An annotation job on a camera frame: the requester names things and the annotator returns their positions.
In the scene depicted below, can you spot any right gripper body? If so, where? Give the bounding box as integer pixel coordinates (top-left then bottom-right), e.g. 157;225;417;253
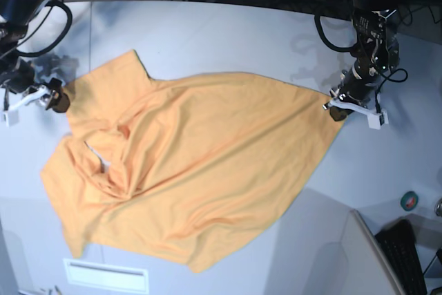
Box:
1;59;35;94

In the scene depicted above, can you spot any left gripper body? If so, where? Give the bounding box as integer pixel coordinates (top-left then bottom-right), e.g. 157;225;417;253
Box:
337;61;380;107

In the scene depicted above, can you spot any orange t-shirt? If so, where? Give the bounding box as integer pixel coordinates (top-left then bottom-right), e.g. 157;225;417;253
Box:
41;51;342;273

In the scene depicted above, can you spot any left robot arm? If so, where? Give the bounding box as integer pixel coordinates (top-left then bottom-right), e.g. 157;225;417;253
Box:
324;0;408;126

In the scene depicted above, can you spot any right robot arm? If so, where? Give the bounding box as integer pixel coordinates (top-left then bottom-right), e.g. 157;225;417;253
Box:
1;0;73;113

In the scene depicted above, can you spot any green tape roll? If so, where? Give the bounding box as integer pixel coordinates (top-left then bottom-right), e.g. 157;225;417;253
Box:
400;191;419;211

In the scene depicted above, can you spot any black keyboard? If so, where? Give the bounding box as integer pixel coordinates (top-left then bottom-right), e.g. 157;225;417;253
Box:
375;219;427;295

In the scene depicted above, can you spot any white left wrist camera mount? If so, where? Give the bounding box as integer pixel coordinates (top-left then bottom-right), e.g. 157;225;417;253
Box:
323;98;389;130

